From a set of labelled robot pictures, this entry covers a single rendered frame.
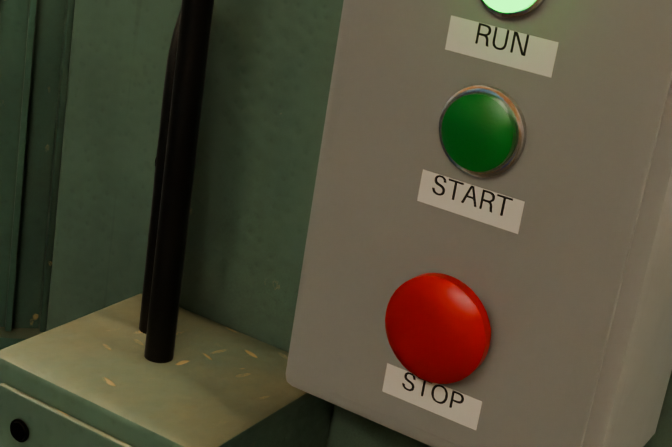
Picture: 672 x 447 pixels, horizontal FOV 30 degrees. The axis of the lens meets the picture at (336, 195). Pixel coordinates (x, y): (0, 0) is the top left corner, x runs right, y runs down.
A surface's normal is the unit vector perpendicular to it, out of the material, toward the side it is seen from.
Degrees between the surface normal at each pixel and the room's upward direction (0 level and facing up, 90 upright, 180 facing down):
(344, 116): 90
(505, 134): 82
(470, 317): 66
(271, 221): 90
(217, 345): 0
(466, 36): 90
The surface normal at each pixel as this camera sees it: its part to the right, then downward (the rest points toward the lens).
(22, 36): 0.17, 0.33
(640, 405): 0.84, 0.29
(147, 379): 0.15, -0.94
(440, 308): -0.46, 0.06
